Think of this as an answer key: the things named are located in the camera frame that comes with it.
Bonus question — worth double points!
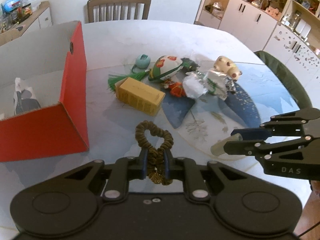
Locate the white low sideboard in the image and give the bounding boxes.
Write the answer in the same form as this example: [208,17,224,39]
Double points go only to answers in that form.
[1,1,53,46]

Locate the small orange toy figure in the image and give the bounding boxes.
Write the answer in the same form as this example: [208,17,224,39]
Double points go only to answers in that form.
[162,79,186,98]

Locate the yellow carton box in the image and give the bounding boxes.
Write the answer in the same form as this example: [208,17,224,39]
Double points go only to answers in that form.
[116,77,165,116]

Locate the beige pig figurine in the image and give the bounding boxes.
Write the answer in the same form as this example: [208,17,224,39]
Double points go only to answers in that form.
[214,56,242,81]

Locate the white wall cabinet unit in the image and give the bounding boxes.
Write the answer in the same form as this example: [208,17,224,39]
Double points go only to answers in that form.
[194,0,320,68]

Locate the brown wooden chair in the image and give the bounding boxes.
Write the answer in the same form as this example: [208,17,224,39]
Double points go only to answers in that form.
[87,0,151,23]

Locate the beige cylinder tube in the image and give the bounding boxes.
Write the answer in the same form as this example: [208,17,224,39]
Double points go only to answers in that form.
[210,133,243,156]

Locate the dark bead packet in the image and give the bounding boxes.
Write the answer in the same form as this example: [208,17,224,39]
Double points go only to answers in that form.
[181,57,200,73]

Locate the olive green hair scrunchie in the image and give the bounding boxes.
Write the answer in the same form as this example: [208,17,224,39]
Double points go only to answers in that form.
[135,120,175,186]

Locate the teal pencil sharpener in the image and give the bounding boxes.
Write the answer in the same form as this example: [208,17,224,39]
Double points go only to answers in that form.
[131,54,151,73]

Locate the red cardboard box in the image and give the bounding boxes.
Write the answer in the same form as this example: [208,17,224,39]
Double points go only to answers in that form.
[1,21,89,162]

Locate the green cushioned chair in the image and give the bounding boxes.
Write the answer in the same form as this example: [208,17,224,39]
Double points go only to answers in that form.
[254,50,312,109]

